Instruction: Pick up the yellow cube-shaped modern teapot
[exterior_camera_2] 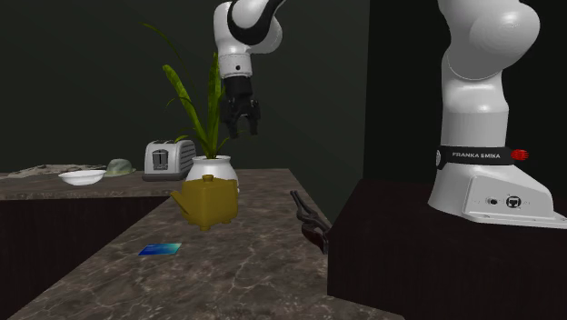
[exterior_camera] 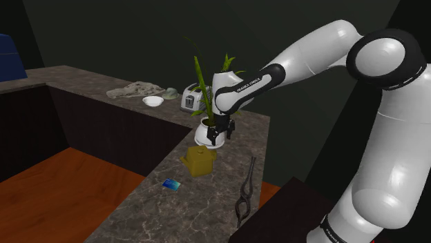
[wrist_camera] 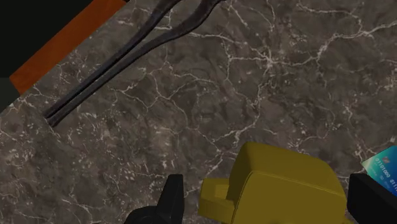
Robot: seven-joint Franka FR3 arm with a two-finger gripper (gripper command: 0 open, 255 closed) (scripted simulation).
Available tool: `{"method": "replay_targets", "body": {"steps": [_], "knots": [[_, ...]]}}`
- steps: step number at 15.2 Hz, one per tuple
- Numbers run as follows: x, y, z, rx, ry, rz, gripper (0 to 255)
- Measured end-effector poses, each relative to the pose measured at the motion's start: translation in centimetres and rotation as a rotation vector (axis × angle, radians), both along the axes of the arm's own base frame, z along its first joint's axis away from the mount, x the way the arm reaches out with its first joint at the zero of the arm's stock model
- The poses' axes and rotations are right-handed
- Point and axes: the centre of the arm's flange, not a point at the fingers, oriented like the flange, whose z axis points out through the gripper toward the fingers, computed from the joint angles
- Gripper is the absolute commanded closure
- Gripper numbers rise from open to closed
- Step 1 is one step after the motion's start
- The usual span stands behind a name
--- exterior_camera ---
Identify silver toaster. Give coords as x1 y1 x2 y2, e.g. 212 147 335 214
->
180 82 213 115

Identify black tongs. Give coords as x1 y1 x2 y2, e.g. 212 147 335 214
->
234 155 258 230

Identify white bowl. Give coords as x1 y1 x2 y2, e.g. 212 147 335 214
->
142 95 165 108

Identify blue rounded chair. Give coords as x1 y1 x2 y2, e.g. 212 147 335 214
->
0 33 29 84

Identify dark robot stand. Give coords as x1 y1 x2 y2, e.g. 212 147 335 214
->
228 176 338 243

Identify blue card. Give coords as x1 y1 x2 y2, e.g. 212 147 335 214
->
162 177 182 192

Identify pale green cap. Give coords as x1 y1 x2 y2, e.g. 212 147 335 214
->
161 87 181 101

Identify beige crumpled cloth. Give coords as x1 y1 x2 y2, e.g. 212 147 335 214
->
106 80 167 100

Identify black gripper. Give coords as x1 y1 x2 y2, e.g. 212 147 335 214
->
206 115 236 146

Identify green plant in white pot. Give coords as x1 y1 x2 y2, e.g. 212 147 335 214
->
183 36 247 150

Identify yellow teapot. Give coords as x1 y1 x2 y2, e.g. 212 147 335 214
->
180 144 218 178

